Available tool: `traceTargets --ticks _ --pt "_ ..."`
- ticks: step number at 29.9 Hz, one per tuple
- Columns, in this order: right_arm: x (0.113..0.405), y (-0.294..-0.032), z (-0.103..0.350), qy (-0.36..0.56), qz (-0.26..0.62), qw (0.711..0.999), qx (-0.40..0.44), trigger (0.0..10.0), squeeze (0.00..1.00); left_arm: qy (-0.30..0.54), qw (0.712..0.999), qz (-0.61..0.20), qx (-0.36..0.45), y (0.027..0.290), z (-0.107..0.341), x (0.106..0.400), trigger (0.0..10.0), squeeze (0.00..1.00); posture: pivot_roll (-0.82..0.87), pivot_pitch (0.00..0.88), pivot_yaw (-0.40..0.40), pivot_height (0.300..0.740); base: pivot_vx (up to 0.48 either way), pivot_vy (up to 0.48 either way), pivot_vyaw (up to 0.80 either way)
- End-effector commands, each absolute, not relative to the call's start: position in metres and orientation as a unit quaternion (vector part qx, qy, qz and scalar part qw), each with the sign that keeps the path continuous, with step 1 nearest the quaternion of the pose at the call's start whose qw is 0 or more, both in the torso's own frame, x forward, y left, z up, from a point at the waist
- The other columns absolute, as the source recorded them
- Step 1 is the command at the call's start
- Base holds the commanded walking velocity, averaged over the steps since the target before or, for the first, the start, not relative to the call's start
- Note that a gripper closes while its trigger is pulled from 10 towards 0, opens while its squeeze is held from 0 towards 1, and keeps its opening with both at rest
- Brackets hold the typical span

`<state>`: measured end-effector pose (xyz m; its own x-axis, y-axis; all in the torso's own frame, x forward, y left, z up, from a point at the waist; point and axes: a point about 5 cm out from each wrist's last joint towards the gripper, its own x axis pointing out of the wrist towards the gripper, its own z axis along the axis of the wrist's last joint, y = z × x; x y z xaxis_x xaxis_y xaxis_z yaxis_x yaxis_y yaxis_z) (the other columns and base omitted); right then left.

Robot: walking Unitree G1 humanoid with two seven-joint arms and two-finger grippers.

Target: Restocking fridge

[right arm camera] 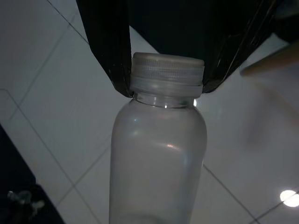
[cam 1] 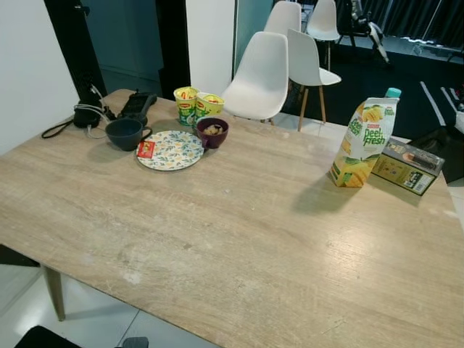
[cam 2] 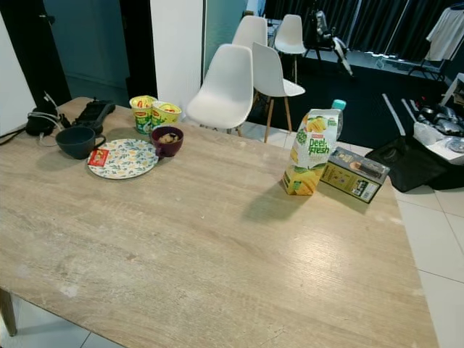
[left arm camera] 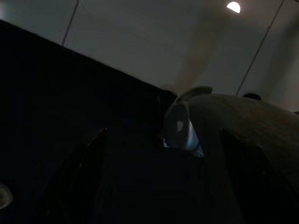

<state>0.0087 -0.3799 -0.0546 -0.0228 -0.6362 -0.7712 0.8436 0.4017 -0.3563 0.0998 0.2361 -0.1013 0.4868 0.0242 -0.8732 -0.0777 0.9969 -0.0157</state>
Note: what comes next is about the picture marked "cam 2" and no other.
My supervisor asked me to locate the dark blue mug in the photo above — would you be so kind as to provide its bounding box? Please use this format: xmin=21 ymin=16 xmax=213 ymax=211
xmin=55 ymin=126 xmax=107 ymax=160

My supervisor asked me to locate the small red packet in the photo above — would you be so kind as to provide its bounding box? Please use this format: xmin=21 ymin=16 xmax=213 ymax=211
xmin=88 ymin=149 xmax=109 ymax=167

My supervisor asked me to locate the black power strip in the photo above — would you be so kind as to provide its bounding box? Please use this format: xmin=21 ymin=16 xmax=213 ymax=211
xmin=71 ymin=100 xmax=117 ymax=133

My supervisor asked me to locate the floral print plate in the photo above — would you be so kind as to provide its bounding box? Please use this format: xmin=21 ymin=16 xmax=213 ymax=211
xmin=88 ymin=138 xmax=159 ymax=180

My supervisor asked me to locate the wooden table leg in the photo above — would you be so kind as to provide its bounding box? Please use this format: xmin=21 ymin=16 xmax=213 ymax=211
xmin=0 ymin=289 xmax=18 ymax=337

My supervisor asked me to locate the yellow green noodle cup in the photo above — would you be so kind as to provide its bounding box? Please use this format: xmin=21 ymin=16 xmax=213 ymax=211
xmin=129 ymin=95 xmax=157 ymax=136
xmin=151 ymin=101 xmax=183 ymax=130

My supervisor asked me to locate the purple bowl with food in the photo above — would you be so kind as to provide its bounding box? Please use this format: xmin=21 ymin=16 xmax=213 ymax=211
xmin=150 ymin=125 xmax=185 ymax=159

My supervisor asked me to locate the white plastic chair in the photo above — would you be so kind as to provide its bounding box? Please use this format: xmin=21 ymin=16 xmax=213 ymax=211
xmin=232 ymin=14 xmax=268 ymax=50
xmin=273 ymin=14 xmax=307 ymax=82
xmin=252 ymin=41 xmax=306 ymax=144
xmin=186 ymin=43 xmax=254 ymax=135

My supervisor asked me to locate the yellow green juice carton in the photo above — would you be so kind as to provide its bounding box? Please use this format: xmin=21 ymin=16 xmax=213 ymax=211
xmin=283 ymin=109 xmax=343 ymax=196

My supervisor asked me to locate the plastic bottle teal cap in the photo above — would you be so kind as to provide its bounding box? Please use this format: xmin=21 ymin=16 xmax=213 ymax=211
xmin=331 ymin=99 xmax=348 ymax=140

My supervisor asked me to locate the dark yellow cardboard packet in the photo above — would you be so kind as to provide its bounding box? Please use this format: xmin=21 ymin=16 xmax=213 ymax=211
xmin=319 ymin=146 xmax=390 ymax=204

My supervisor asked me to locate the black white standing device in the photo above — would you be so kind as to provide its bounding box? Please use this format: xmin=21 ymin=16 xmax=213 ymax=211
xmin=304 ymin=7 xmax=356 ymax=77

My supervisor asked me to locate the black fabric bag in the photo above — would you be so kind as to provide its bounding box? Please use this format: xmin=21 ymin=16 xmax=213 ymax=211
xmin=365 ymin=134 xmax=464 ymax=193

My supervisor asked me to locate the black curtain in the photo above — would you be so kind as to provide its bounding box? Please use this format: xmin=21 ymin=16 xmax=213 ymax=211
xmin=263 ymin=0 xmax=452 ymax=59

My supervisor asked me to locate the white hanging shirt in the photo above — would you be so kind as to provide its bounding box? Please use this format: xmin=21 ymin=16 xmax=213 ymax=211
xmin=426 ymin=7 xmax=464 ymax=62

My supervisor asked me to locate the black power adapter with cable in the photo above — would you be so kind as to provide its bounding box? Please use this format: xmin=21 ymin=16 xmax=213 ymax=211
xmin=0 ymin=93 xmax=62 ymax=146

